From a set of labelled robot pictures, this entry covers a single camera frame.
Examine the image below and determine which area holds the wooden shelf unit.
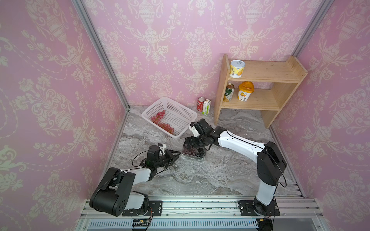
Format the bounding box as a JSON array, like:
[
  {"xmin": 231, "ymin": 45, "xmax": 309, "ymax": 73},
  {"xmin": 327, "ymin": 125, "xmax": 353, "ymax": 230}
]
[{"xmin": 214, "ymin": 54, "xmax": 308, "ymax": 129}]

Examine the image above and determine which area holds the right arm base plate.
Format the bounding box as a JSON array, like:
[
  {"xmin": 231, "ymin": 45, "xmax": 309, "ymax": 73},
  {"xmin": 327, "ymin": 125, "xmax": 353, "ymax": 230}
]
[{"xmin": 238, "ymin": 199, "xmax": 280, "ymax": 217}]

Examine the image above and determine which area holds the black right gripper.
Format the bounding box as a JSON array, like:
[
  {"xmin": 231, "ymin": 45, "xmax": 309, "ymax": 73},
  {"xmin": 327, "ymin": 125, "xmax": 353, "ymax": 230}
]
[{"xmin": 182, "ymin": 135, "xmax": 208, "ymax": 150}]

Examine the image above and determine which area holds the green drink can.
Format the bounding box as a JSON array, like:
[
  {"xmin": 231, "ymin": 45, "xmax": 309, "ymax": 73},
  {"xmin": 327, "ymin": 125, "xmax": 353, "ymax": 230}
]
[{"xmin": 223, "ymin": 83, "xmax": 235, "ymax": 102}]

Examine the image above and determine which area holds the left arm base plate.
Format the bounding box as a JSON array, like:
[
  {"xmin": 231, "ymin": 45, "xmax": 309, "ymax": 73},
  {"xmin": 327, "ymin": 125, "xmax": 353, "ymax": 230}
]
[{"xmin": 122, "ymin": 200, "xmax": 163, "ymax": 217}]

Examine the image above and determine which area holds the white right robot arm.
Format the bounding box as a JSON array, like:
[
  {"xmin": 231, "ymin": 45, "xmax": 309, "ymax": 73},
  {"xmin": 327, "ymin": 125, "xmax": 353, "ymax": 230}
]
[{"xmin": 184, "ymin": 124, "xmax": 287, "ymax": 216}]

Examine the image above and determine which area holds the dark red grape bunch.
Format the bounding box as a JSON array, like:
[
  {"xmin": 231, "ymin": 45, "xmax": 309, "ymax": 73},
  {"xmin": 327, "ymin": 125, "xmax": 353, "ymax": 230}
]
[{"xmin": 183, "ymin": 148, "xmax": 199, "ymax": 157}]

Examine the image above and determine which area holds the yellow lidded cup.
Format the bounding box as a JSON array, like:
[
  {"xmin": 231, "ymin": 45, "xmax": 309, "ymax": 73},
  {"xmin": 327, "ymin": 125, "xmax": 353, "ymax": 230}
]
[{"xmin": 238, "ymin": 81, "xmax": 254, "ymax": 102}]

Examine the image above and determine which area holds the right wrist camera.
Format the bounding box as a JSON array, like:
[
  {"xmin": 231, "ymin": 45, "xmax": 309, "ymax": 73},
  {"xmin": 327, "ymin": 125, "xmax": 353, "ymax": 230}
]
[{"xmin": 189, "ymin": 118, "xmax": 213, "ymax": 137}]

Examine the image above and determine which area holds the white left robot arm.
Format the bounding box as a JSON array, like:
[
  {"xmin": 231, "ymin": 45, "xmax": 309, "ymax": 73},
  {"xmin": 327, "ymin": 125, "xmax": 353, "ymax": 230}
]
[{"xmin": 89, "ymin": 144, "xmax": 181, "ymax": 217}]

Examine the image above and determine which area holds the aluminium rail frame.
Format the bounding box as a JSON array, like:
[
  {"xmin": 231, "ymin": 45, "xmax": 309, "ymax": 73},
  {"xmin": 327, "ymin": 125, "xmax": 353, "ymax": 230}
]
[{"xmin": 76, "ymin": 196, "xmax": 330, "ymax": 231}]

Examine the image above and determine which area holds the white perforated plastic basket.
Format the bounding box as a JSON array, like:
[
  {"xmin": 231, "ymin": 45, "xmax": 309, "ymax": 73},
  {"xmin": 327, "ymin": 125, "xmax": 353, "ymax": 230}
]
[{"xmin": 141, "ymin": 97, "xmax": 198, "ymax": 139}]

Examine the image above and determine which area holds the green white carton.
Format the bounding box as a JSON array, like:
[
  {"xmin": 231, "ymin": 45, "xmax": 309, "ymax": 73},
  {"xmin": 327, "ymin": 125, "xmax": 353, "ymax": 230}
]
[{"xmin": 202, "ymin": 99, "xmax": 212, "ymax": 115}]

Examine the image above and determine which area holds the red soda can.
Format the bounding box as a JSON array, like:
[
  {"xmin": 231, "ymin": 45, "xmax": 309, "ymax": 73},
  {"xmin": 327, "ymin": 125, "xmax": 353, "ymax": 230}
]
[{"xmin": 197, "ymin": 97, "xmax": 206, "ymax": 112}]

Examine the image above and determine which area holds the yellow can white lid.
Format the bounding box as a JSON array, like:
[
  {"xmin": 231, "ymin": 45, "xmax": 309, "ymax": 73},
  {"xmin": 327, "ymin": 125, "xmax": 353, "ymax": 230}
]
[{"xmin": 229, "ymin": 60, "xmax": 246, "ymax": 79}]

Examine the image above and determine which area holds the light red grape bunch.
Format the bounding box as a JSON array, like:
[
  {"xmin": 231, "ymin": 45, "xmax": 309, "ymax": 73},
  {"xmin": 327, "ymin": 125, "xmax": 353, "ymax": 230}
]
[{"xmin": 150, "ymin": 110, "xmax": 174, "ymax": 135}]

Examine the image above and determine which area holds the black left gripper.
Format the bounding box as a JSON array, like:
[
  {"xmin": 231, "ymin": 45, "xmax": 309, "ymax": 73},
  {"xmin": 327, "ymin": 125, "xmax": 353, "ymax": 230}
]
[{"xmin": 154, "ymin": 149, "xmax": 182, "ymax": 168}]

